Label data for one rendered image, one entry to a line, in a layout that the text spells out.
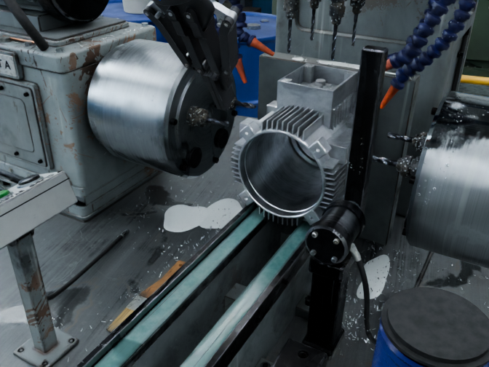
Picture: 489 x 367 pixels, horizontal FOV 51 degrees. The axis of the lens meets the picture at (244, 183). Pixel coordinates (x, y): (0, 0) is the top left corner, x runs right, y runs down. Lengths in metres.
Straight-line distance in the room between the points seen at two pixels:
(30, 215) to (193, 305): 0.26
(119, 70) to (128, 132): 0.12
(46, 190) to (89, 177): 0.38
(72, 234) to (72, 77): 0.32
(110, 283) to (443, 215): 0.58
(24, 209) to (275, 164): 0.46
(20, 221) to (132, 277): 0.32
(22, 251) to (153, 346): 0.22
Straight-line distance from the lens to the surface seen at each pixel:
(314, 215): 0.85
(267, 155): 0.95
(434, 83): 1.05
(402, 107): 0.94
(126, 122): 0.96
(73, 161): 1.10
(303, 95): 0.86
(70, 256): 1.06
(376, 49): 0.68
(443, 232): 0.77
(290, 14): 0.85
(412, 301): 0.31
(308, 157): 1.03
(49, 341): 0.87
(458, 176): 0.73
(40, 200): 0.74
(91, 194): 1.14
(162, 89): 0.91
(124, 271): 1.00
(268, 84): 1.03
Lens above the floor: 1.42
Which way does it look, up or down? 30 degrees down
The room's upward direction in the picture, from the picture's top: 1 degrees clockwise
